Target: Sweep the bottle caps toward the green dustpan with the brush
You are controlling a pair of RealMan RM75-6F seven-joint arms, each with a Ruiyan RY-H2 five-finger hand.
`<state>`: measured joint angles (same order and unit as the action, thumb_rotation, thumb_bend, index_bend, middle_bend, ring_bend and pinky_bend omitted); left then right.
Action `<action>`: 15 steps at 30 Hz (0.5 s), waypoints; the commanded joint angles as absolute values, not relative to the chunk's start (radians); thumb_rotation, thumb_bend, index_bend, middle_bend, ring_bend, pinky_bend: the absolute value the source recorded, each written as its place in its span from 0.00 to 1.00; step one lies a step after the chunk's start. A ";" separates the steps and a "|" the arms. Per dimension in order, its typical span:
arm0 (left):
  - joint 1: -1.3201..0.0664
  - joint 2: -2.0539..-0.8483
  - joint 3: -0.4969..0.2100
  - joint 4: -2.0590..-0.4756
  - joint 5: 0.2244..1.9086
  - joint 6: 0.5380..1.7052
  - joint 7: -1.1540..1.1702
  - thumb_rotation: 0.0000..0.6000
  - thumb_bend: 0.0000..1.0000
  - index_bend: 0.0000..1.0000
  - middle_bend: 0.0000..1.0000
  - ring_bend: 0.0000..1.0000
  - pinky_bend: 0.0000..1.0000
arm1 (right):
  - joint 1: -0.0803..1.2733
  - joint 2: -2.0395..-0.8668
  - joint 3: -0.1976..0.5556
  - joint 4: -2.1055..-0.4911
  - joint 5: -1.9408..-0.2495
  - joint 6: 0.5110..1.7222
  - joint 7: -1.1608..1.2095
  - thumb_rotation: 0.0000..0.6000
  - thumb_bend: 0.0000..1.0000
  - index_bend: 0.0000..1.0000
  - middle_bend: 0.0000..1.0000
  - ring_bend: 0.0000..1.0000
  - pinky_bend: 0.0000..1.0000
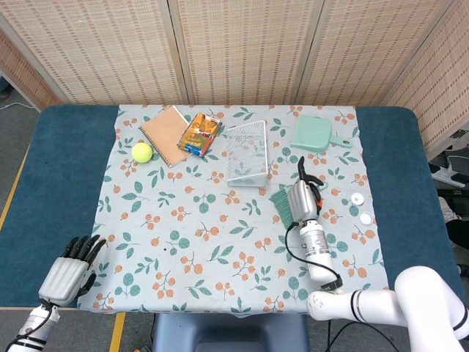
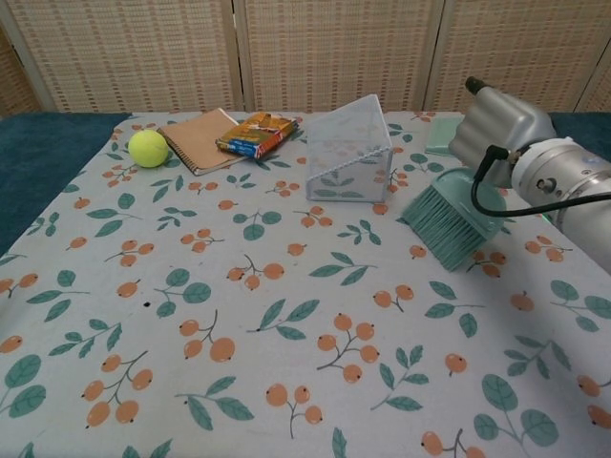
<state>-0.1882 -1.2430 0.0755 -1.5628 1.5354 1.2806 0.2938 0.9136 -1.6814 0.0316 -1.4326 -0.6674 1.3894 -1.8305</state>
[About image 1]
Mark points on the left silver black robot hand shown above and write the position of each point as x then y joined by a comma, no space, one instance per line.
64,276

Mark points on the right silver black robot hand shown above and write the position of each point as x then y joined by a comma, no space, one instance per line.
302,201

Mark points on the mint green hand broom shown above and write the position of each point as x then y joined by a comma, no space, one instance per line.
282,205

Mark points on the white cap with square mark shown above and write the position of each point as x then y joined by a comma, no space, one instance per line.
357,198

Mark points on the plain white bottle cap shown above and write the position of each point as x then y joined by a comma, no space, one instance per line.
365,219

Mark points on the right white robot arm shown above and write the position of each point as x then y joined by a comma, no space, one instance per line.
315,245

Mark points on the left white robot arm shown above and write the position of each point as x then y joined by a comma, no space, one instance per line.
33,326

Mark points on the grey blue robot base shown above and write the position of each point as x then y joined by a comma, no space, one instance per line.
227,333

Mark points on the mint green dustpan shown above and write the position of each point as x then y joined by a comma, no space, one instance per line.
311,133

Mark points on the white mesh wedge organizer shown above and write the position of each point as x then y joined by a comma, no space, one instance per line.
247,154

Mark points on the dark blue table cover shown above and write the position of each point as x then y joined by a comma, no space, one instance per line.
55,165

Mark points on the floral fruit print tablecloth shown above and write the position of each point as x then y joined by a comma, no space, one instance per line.
183,220

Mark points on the orange snack packet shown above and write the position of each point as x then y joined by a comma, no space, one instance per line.
199,135

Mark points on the white power strip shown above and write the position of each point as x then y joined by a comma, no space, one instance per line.
445,176

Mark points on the yellow tennis ball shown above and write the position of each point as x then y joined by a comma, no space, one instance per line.
142,152

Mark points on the brown spiral notebook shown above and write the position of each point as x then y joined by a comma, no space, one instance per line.
166,135

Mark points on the woven bamboo folding screen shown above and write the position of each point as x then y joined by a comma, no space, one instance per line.
249,51

